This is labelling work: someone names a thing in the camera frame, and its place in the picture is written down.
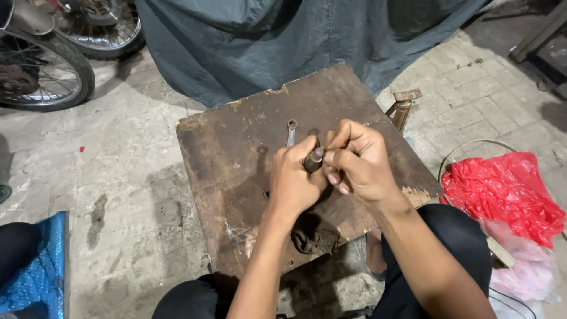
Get dark grey tarp cover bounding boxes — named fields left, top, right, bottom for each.
left=135, top=0, right=492, bottom=109

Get spoked motorcycle wheel with tyre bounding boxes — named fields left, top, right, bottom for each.
left=44, top=0, right=146, bottom=61
left=0, top=27, right=96, bottom=112

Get metal crankshaft with connecting rod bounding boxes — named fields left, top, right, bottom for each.
left=286, top=119, right=335, bottom=213

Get worn brown wooden board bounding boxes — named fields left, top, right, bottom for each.
left=176, top=62, right=445, bottom=278

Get person's black trousers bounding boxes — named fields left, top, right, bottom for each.
left=151, top=204, right=493, bottom=319

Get black cable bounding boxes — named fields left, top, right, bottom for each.
left=488, top=287, right=539, bottom=319

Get person's bare foot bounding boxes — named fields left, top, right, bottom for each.
left=366, top=228, right=387, bottom=282

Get dark greasy rag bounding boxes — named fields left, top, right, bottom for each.
left=290, top=216, right=342, bottom=256

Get rusty metal stand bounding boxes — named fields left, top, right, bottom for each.
left=384, top=88, right=423, bottom=133

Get thin metal hoop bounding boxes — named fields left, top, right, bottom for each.
left=438, top=139, right=520, bottom=205

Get grey motorcycle fender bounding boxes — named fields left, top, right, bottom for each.
left=0, top=0, right=56, bottom=37

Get dark metal frame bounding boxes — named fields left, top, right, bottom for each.
left=509, top=0, right=567, bottom=101

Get person's left hand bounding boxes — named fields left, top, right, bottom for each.
left=267, top=135, right=330, bottom=220

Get red plastic bag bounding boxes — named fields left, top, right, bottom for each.
left=441, top=152, right=567, bottom=249

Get pale wooden stick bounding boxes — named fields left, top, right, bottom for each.
left=486, top=236, right=517, bottom=269

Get person's right hand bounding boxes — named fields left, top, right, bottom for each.
left=323, top=119, right=402, bottom=207

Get blue shiny mat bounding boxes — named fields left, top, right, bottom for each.
left=0, top=210, right=70, bottom=319

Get pale pink plastic bag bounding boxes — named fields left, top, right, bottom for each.
left=480, top=219, right=561, bottom=319

